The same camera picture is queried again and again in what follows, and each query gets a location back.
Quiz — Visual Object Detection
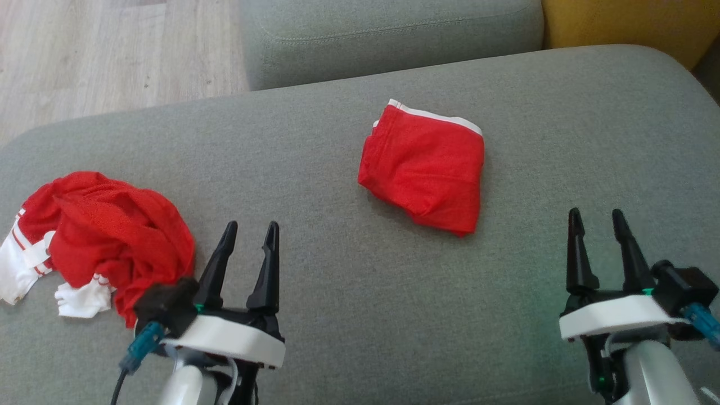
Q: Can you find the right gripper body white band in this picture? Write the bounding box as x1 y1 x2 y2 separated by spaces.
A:
558 289 686 343

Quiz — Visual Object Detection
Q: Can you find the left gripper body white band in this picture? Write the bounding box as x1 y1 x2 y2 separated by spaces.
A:
162 307 286 370

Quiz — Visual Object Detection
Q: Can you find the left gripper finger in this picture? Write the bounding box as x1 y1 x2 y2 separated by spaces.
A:
193 220 239 311
246 220 281 317

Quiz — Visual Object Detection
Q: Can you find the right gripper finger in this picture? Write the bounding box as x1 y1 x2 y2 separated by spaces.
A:
611 209 656 294
566 208 600 295

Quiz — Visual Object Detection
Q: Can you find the red Bulls 23 jersey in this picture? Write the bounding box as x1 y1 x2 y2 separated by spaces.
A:
0 171 196 329

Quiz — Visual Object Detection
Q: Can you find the red shorts white trim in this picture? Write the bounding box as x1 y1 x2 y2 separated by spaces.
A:
357 99 485 237

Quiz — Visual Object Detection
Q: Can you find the large grey sofa seat cushion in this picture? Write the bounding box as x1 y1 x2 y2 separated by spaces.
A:
0 44 720 405

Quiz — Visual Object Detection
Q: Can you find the yellow cushion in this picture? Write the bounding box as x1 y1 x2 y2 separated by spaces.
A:
541 0 720 71

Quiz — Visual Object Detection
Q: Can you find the small grey sofa cushion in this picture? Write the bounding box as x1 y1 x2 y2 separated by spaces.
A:
238 0 546 92

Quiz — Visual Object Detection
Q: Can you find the left arm cable teal plug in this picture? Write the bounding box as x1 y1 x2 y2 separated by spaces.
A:
109 321 166 405

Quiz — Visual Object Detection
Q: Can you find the arm cable teal plug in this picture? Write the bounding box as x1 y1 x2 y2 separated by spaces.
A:
683 302 720 350
109 321 166 405

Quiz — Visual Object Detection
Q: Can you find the right arm cable teal plug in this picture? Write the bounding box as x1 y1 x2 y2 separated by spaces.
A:
683 302 720 350

